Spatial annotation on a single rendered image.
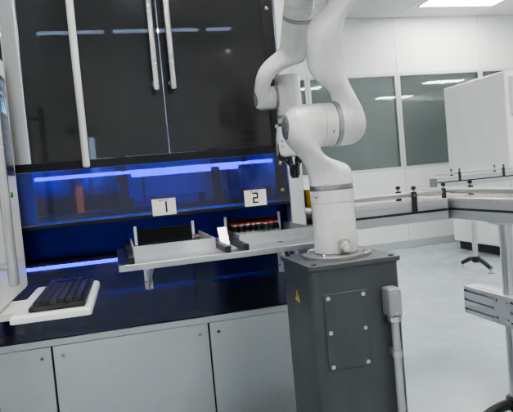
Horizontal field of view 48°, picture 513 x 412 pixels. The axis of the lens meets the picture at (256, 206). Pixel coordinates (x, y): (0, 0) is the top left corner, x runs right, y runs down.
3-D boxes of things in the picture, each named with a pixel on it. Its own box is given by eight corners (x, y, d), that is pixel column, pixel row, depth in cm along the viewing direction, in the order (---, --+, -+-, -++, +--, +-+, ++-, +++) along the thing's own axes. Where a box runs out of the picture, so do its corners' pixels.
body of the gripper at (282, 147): (301, 122, 192) (304, 155, 193) (272, 124, 190) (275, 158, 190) (308, 119, 185) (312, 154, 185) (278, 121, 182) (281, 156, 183)
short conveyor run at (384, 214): (300, 237, 229) (297, 198, 228) (288, 234, 244) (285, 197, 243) (452, 219, 245) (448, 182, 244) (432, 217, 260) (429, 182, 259)
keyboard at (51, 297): (49, 286, 184) (48, 279, 184) (94, 281, 187) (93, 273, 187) (28, 313, 145) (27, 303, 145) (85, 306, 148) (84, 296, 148)
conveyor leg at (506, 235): (500, 409, 231) (487, 221, 227) (519, 405, 233) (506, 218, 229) (515, 418, 222) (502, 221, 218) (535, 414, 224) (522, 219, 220)
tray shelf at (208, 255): (117, 253, 210) (116, 248, 210) (297, 233, 227) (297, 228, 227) (119, 272, 163) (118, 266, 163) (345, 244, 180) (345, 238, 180)
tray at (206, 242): (130, 247, 211) (129, 238, 211) (200, 239, 217) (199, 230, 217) (134, 257, 178) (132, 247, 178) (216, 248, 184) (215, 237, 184)
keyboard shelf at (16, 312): (11, 298, 184) (10, 290, 184) (100, 287, 190) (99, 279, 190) (-26, 333, 141) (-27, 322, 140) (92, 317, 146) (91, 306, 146)
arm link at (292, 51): (264, 22, 165) (257, 116, 183) (317, 20, 168) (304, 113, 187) (256, 11, 171) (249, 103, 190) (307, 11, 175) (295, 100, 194)
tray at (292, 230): (220, 237, 219) (219, 228, 219) (285, 230, 226) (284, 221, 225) (240, 245, 186) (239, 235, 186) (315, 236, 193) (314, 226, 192)
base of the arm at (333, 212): (383, 255, 153) (378, 185, 152) (317, 264, 148) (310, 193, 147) (353, 248, 171) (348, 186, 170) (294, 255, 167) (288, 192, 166)
